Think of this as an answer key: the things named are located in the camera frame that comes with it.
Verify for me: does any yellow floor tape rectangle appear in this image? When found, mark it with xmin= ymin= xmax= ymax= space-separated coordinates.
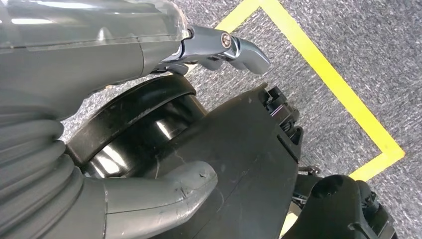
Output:
xmin=214 ymin=0 xmax=406 ymax=182

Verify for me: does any black robot lower leg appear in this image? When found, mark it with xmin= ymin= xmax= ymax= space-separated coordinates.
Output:
xmin=282 ymin=174 xmax=398 ymax=239

